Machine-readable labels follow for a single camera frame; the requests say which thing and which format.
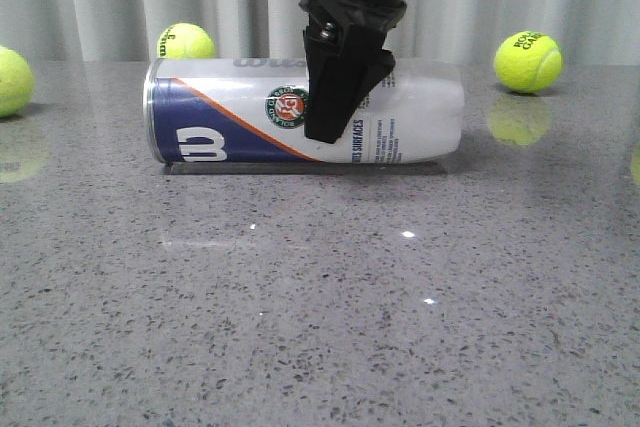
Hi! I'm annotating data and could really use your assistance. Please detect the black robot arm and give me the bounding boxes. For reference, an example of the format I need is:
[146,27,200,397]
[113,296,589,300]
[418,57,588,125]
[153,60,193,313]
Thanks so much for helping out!
[300,0,407,143]

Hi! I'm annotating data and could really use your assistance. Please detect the Roland Garros tennis ball right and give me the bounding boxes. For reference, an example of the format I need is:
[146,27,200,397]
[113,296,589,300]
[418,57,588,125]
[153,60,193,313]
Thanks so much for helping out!
[493,30,563,94]

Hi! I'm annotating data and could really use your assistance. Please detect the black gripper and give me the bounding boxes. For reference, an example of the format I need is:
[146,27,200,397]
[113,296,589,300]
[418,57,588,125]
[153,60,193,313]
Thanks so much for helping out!
[299,0,407,144]

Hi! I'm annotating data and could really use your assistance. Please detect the tennis ball with Wilson print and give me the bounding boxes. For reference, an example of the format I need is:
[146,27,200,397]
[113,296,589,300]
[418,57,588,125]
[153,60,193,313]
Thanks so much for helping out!
[156,23,216,59]

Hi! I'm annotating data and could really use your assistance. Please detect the white blue Wilson tennis can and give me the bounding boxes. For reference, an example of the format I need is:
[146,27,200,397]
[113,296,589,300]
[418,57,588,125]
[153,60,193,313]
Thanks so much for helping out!
[142,58,465,164]

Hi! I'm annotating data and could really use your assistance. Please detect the tennis ball far left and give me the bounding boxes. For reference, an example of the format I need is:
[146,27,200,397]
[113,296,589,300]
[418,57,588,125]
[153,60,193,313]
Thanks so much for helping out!
[0,46,34,118]

